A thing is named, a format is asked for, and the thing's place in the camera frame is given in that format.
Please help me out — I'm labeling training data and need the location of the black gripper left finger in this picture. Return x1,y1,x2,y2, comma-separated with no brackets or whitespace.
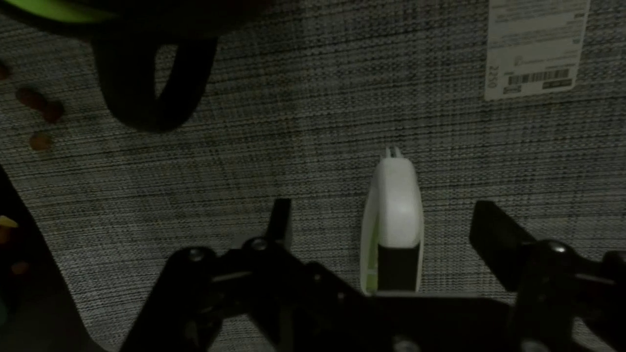
264,198,295,255

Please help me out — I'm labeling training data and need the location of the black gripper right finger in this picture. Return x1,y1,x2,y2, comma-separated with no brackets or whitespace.
468,200,544,298

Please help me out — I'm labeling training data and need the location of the small white brush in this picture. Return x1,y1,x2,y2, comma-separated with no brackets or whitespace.
358,145,427,298

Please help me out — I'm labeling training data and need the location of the grey woven placemat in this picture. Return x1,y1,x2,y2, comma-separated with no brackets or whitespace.
0,0,626,352

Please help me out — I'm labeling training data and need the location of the white placemat label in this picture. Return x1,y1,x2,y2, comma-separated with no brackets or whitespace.
483,0,593,104

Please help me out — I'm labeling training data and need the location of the dark green mug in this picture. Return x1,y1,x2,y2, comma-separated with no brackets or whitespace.
0,0,276,136

